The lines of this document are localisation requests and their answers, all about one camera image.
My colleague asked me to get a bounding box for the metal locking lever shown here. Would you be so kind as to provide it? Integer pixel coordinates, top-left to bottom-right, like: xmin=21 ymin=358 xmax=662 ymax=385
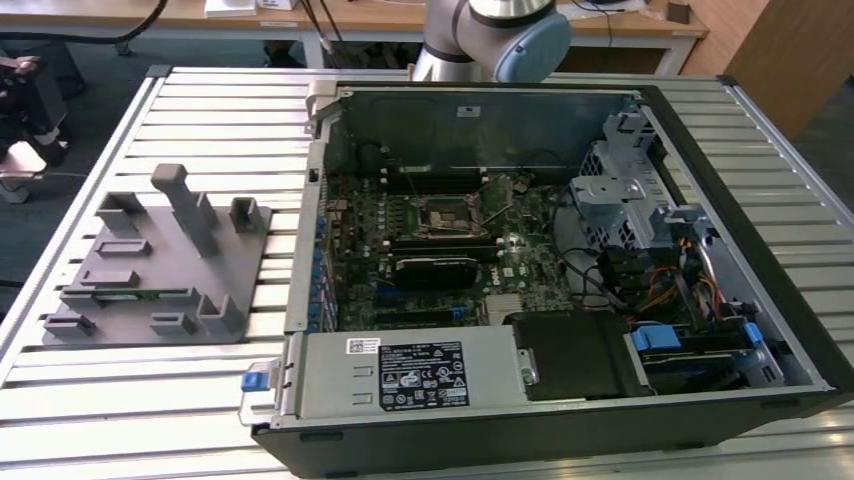
xmin=397 ymin=157 xmax=424 ymax=201
xmin=480 ymin=200 xmax=518 ymax=226

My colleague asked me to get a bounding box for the metal socket cover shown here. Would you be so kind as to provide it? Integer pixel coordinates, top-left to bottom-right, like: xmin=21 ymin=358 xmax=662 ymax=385
xmin=474 ymin=172 xmax=522 ymax=227

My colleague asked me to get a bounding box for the CPU socket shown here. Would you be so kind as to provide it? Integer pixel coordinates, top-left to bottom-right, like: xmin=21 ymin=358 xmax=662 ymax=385
xmin=413 ymin=193 xmax=486 ymax=239

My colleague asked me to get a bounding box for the grey plastic parts rack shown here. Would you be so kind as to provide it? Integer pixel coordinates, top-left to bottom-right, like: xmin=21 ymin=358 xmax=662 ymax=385
xmin=41 ymin=163 xmax=277 ymax=347

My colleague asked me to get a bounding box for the wooden desk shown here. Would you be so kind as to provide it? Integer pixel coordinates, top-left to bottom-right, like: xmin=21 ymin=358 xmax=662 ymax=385
xmin=0 ymin=0 xmax=710 ymax=76

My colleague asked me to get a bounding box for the green RAM stick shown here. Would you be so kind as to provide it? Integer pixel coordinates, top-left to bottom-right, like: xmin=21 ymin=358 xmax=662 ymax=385
xmin=93 ymin=287 xmax=190 ymax=304
xmin=393 ymin=245 xmax=502 ymax=262

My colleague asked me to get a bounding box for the black graphics card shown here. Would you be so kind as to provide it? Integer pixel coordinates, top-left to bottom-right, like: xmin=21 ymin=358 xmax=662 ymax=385
xmin=391 ymin=256 xmax=481 ymax=292

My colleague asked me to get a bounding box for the silver power supply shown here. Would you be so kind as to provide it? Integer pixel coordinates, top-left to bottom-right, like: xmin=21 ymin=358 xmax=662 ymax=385
xmin=293 ymin=327 xmax=530 ymax=420

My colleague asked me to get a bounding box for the black expansion slot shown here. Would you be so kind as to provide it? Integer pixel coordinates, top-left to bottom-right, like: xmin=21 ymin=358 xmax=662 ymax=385
xmin=370 ymin=308 xmax=457 ymax=329

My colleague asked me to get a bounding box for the green motherboard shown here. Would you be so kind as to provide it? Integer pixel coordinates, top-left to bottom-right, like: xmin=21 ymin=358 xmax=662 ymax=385
xmin=319 ymin=168 xmax=606 ymax=335

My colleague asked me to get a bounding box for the silver chipset heatsink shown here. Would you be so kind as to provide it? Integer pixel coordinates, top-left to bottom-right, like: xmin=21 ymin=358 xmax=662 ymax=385
xmin=484 ymin=293 xmax=528 ymax=321

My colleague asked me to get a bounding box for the silver drive cage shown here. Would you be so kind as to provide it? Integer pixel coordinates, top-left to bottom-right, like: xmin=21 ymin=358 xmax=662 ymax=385
xmin=566 ymin=112 xmax=677 ymax=251

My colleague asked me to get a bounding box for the black PC case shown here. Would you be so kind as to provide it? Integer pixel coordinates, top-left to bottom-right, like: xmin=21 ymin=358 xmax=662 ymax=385
xmin=250 ymin=74 xmax=848 ymax=480

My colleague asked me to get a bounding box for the black plastic shroud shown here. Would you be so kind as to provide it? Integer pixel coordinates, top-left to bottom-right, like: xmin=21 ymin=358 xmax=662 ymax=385
xmin=501 ymin=309 xmax=654 ymax=402

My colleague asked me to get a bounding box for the hard disk in blue carrier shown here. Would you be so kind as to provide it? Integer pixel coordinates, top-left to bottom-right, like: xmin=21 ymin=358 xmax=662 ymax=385
xmin=630 ymin=322 xmax=762 ymax=394

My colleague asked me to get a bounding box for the wooden cabinet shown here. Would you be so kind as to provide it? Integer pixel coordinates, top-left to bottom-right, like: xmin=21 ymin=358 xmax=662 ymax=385
xmin=681 ymin=0 xmax=854 ymax=139

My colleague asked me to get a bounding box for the silver disk bay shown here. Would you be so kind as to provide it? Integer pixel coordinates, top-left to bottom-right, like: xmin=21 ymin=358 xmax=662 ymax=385
xmin=624 ymin=299 xmax=836 ymax=399

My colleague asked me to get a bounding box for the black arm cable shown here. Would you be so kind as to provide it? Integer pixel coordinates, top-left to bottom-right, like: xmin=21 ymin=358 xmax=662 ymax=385
xmin=0 ymin=0 xmax=173 ymax=46

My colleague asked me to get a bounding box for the yellow wire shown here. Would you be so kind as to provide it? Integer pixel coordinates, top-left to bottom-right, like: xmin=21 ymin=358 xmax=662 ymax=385
xmin=633 ymin=292 xmax=677 ymax=314

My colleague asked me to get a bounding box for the orange wire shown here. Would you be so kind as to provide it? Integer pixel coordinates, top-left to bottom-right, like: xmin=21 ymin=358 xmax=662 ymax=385
xmin=704 ymin=277 xmax=729 ymax=314

